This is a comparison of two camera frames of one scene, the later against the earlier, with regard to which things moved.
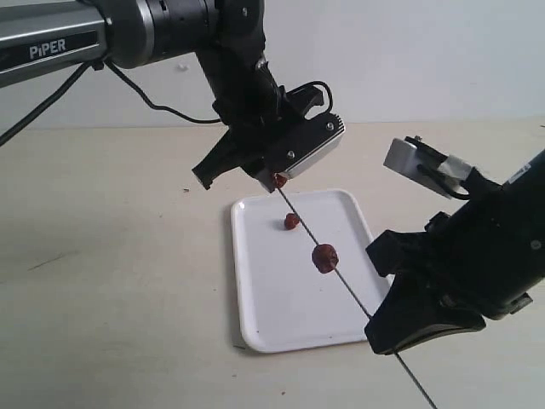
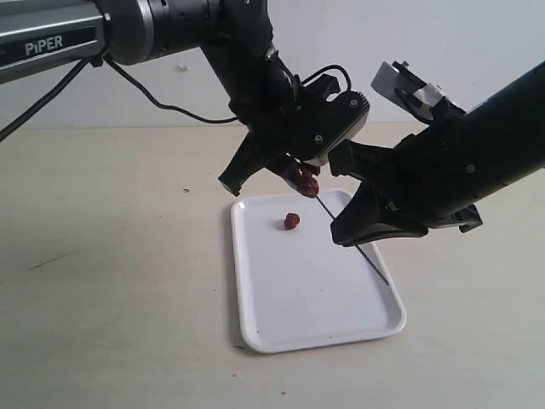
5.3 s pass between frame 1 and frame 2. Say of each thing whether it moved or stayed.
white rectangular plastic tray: stayed
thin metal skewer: moved
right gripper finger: moved
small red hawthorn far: stayed
